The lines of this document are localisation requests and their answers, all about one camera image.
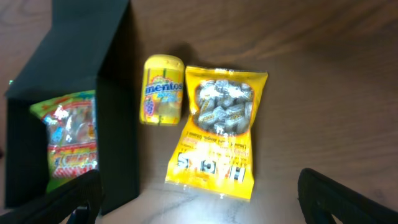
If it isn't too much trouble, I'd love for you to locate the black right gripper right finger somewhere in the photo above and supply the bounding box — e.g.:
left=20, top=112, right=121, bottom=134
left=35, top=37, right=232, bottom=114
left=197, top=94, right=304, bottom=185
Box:
left=298, top=168, right=397, bottom=224

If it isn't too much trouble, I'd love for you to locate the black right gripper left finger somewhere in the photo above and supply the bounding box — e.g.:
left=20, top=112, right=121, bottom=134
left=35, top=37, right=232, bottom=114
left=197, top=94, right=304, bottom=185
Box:
left=1, top=170, right=104, bottom=223

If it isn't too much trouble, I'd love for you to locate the dark green open box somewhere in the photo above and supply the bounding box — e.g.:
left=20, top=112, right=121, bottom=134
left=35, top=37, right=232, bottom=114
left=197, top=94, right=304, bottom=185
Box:
left=5, top=1, right=139, bottom=214

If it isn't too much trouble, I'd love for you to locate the yellow Mentos gum bottle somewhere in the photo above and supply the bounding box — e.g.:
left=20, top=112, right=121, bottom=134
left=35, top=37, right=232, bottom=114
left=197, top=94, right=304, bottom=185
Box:
left=139, top=54, right=185, bottom=126

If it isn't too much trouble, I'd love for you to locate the yellow Hacks candy bag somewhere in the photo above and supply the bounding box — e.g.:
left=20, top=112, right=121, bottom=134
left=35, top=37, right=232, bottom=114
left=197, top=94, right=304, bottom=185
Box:
left=165, top=66, right=268, bottom=200

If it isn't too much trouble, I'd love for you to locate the green Haribo gummy bag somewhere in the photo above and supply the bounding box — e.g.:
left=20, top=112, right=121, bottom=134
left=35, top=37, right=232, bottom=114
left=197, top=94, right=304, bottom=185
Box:
left=30, top=90, right=99, bottom=192

